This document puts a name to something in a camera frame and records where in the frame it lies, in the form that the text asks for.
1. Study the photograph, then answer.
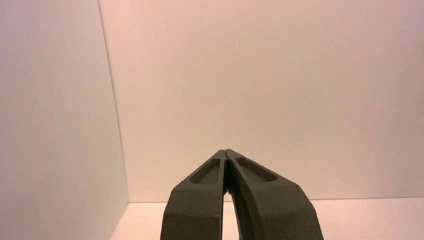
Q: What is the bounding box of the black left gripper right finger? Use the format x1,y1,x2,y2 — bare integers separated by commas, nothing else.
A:
226,149,325,240

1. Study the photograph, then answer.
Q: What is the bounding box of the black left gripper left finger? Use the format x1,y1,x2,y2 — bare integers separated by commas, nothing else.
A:
160,149,228,240

